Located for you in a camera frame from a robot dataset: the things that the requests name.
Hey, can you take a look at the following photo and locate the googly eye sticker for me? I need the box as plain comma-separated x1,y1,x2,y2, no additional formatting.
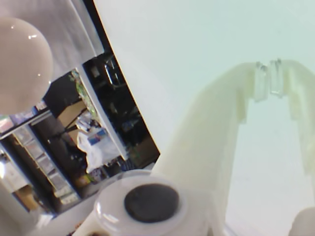
94,172,189,233

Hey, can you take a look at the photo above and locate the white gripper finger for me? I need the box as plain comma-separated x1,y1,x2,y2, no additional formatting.
153,61,268,236
269,58,315,178

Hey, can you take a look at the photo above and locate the small parts drawer cabinet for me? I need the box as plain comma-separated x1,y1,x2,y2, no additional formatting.
13,125,82,212

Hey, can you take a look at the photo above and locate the white plastic bag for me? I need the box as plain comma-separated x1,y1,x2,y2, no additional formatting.
77,127,121,173

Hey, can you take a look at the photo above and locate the white post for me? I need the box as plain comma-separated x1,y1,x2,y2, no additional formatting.
75,62,129,160

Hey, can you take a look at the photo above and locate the tan cardboard board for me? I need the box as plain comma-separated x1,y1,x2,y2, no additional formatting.
58,100,91,130

